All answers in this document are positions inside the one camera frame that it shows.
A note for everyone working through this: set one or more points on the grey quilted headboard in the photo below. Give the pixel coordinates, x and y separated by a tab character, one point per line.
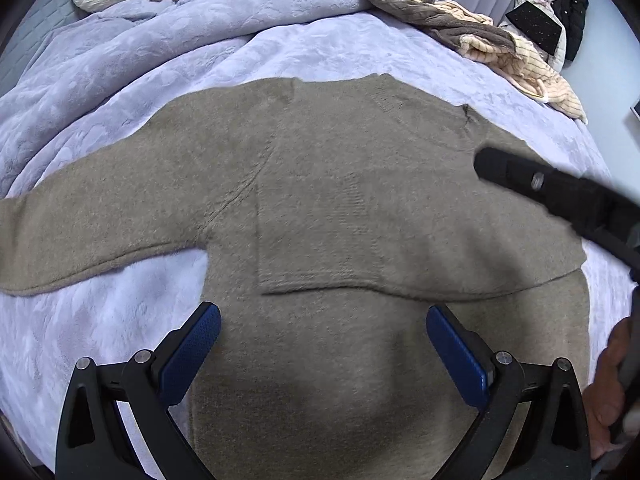
36	28

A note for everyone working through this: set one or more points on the black hanging coat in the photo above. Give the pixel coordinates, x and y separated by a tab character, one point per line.
572	15

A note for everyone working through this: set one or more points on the lavender plush blanket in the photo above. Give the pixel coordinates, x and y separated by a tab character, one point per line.
101	80

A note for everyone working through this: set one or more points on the brown knit sweater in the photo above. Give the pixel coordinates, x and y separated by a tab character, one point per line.
333	214

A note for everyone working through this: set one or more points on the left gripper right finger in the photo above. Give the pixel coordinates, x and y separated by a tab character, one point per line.
553	442

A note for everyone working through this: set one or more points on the grey brown fleece garment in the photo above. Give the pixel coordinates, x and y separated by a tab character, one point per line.
440	20

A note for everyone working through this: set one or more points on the white puffer jacket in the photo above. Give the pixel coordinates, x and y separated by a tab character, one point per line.
555	61

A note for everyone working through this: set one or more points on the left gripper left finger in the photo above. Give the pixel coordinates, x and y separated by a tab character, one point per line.
93	442

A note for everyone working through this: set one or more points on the right hand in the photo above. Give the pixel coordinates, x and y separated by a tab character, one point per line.
604	397

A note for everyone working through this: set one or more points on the cream striped garment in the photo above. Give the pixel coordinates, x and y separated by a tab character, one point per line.
513	57

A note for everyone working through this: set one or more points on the black sparkly skirt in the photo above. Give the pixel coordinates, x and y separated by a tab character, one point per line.
538	26

